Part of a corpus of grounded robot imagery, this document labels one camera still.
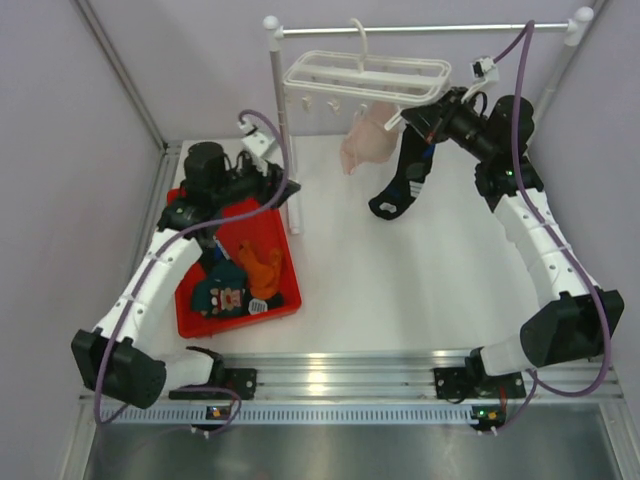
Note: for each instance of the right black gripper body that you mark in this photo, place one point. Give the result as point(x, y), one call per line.
point(457, 122)

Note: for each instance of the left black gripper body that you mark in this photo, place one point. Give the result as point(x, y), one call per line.
point(257, 184)

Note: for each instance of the pink sock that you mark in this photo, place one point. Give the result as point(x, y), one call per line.
point(367, 140)

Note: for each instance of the white plastic clip hanger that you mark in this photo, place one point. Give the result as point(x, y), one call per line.
point(400, 81)

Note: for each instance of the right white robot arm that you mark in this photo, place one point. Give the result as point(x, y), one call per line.
point(577, 317)

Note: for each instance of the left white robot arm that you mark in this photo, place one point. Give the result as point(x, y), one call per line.
point(112, 358)

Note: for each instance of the red plastic tray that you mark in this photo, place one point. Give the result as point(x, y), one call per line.
point(265, 232)

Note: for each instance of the orange sock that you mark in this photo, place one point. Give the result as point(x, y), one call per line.
point(263, 277)

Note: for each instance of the dark green reindeer sock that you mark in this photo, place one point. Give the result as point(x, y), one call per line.
point(221, 293)

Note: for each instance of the metal drying rack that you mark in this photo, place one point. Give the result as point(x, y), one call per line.
point(575, 29)

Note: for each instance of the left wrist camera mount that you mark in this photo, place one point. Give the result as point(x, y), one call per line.
point(261, 147)

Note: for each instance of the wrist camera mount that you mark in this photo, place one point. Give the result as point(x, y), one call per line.
point(485, 74)
point(261, 147)

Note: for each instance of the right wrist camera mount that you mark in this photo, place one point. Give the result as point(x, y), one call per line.
point(485, 74)

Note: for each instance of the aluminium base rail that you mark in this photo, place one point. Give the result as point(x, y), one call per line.
point(365, 376)

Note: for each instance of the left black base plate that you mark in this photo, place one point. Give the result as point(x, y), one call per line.
point(242, 381)

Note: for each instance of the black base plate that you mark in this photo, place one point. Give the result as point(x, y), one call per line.
point(242, 381)
point(456, 384)

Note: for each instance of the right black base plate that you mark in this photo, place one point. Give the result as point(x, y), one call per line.
point(456, 384)

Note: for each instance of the perforated cable duct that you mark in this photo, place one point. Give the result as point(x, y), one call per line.
point(264, 414)

